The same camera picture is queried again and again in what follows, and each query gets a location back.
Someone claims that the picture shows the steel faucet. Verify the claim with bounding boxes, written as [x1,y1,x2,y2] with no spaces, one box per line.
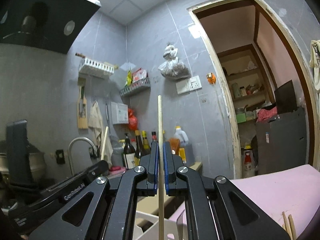
[67,137,98,177]

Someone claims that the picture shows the red plastic bag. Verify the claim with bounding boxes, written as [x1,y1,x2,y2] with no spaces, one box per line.
[127,108,139,131]

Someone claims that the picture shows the wooden chopstick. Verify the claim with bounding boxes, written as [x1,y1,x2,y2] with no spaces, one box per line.
[288,214,297,240]
[100,126,109,161]
[157,95,165,240]
[282,211,292,240]

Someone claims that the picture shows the wooden shelf unit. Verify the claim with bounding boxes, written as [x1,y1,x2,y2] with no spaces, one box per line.
[216,44,278,130]

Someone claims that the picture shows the black range hood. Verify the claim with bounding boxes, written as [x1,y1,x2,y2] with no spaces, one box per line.
[0,0,102,55]

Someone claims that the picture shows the black monitor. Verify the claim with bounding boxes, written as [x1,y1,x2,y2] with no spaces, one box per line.
[274,80,298,115]

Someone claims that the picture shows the pink table cloth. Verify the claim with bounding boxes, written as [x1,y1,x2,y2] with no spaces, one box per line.
[166,164,320,240]

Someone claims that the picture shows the wooden cutting board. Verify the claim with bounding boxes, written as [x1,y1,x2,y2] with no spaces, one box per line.
[77,77,89,130]

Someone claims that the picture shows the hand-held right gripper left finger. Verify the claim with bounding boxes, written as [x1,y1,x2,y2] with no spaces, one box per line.
[29,141,160,240]

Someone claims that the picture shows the grey wall shelf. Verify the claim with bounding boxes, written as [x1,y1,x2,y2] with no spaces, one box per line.
[119,77,151,97]

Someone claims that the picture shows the yellow-capped sauce bottle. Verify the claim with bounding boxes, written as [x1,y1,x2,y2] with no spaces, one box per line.
[141,130,151,157]
[134,130,143,166]

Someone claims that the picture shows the wooden door frame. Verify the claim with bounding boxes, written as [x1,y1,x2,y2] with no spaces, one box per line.
[187,0,320,178]

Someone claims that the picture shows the plastic oil jug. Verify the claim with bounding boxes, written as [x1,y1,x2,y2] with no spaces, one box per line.
[173,126,189,163]

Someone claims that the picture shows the white wall basket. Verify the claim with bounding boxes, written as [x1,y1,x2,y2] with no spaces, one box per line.
[79,57,115,79]

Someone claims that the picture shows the cream rubber gloves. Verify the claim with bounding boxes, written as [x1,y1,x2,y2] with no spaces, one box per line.
[309,39,320,92]

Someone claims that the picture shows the hanging clear plastic bag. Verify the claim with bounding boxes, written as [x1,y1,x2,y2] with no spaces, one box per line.
[157,42,192,81]

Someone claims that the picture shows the dark grey cabinet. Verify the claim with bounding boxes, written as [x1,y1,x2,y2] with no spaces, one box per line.
[255,107,308,175]

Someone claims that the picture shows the dark bottle with white label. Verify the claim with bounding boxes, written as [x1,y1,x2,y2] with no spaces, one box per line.
[122,133,137,170]

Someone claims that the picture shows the beige hanging towel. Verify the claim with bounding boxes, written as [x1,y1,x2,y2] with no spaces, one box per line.
[88,101,113,161]

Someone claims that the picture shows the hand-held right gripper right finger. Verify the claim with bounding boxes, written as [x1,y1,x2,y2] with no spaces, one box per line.
[163,141,292,240]

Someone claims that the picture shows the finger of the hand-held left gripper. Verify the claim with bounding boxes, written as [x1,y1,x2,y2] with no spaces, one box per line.
[39,160,110,202]

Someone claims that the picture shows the hanging metal ladle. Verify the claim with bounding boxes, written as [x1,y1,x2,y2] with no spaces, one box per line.
[105,102,111,133]

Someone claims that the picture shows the red label bottle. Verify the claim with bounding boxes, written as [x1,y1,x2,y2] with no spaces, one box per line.
[242,149,256,178]

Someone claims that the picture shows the white wall socket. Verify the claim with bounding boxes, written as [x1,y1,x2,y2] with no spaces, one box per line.
[188,75,202,92]

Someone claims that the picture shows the white plastic utensil basket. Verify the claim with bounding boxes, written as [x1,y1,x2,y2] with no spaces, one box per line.
[132,209,187,240]

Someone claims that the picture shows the white wall box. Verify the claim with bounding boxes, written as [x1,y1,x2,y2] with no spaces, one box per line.
[111,102,129,125]

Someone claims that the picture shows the red packet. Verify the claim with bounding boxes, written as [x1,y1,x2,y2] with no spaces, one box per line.
[131,68,148,83]

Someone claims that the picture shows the pink red cloth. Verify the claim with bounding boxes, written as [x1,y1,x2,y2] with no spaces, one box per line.
[256,106,278,123]

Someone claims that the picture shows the steel pot with lid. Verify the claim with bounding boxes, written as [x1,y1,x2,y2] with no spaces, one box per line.
[0,140,47,180]

